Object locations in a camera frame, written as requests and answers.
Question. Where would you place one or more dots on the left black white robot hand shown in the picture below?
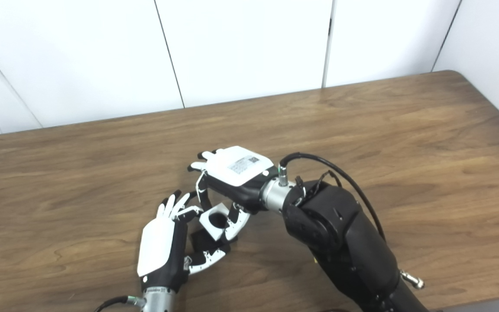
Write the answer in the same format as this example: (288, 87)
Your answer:
(158, 247)

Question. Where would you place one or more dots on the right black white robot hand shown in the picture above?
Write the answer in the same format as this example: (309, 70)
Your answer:
(236, 173)

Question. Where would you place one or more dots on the black peg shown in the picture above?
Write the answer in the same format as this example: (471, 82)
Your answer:
(199, 243)

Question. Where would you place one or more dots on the white square piece with hole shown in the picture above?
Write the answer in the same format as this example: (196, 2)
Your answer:
(208, 227)

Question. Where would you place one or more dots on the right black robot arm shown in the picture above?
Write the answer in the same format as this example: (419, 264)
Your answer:
(345, 242)

